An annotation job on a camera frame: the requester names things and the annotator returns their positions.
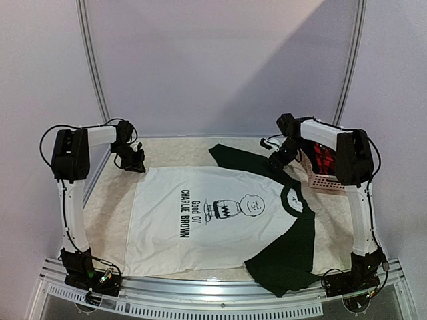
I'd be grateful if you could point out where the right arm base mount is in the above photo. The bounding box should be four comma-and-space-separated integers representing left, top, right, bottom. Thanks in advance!
321, 249, 387, 297

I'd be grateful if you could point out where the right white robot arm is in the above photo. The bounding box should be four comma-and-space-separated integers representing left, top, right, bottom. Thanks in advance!
268, 113, 386, 291

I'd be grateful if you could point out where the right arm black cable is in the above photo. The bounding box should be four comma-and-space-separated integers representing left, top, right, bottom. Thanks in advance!
360, 129, 383, 187

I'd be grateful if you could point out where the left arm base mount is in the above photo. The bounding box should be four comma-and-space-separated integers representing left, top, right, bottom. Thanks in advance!
59, 248, 123, 297

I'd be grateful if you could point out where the pink plastic laundry basket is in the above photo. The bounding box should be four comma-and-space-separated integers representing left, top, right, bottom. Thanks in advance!
302, 151, 344, 192

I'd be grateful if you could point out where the white green raglan t-shirt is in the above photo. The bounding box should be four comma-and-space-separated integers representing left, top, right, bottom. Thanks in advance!
124, 144, 319, 297

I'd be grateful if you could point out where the red black plaid garment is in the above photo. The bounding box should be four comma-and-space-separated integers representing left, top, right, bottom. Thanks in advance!
312, 142, 336, 176

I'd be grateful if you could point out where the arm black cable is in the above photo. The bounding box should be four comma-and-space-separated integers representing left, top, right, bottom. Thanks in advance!
360, 129, 383, 187
39, 116, 139, 167

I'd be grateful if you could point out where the aluminium front rail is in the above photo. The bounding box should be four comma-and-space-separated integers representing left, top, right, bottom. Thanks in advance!
27, 259, 418, 319

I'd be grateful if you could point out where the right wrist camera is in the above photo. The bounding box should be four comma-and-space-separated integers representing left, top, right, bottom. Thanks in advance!
260, 138, 281, 151

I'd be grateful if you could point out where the right aluminium frame post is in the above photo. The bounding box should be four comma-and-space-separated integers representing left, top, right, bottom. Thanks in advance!
332, 0, 367, 126

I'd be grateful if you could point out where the aluminium frame post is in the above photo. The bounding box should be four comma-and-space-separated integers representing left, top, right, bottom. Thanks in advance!
332, 0, 367, 126
75, 0, 111, 123

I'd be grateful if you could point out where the left aluminium frame post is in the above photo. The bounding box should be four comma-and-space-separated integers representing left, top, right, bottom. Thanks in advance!
75, 0, 111, 123

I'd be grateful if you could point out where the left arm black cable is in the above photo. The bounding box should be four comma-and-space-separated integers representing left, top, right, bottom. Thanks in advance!
39, 116, 139, 167

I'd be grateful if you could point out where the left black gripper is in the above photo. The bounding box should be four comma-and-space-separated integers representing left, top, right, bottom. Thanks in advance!
112, 143, 146, 172

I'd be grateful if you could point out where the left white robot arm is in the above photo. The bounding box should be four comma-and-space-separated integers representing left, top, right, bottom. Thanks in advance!
47, 118, 146, 263

